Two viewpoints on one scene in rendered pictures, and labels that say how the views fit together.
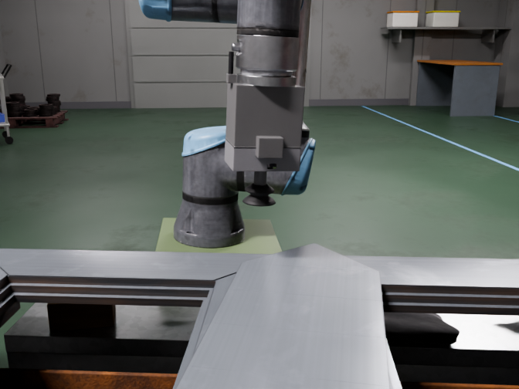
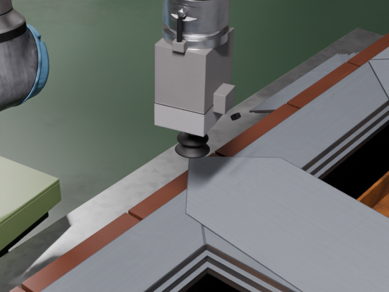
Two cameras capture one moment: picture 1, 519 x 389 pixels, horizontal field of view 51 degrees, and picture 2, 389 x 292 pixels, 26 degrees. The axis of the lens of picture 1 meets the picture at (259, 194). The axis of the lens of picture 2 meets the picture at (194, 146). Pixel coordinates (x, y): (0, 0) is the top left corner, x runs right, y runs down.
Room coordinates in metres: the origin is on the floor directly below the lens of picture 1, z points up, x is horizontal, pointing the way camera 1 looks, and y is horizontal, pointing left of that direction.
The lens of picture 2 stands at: (0.17, 0.69, 1.51)
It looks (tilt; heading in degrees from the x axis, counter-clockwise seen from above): 34 degrees down; 307
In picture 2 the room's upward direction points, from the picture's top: straight up
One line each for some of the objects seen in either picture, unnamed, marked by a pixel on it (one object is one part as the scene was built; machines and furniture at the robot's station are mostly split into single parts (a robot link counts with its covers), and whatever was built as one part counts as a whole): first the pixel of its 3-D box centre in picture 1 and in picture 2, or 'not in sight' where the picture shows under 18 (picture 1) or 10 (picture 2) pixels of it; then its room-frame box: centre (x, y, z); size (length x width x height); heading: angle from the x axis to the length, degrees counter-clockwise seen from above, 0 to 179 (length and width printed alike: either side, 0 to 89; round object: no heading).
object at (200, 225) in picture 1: (209, 213); not in sight; (1.10, 0.10, 0.78); 0.15 x 0.15 x 0.10
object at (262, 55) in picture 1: (264, 55); (194, 8); (0.68, -0.01, 1.11); 0.08 x 0.08 x 0.05
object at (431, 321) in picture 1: (393, 320); not in sight; (0.79, -0.22, 0.70); 0.20 x 0.10 x 0.03; 73
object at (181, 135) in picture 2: (259, 191); (192, 139); (0.68, 0.00, 0.94); 0.04 x 0.04 x 0.02
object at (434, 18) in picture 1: (442, 19); not in sight; (9.88, -3.14, 1.49); 0.48 x 0.40 x 0.26; 96
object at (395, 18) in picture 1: (401, 19); not in sight; (9.81, -2.44, 1.49); 0.46 x 0.39 x 0.26; 96
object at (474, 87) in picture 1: (454, 86); not in sight; (9.30, -3.26, 0.40); 1.51 x 0.78 x 0.81; 6
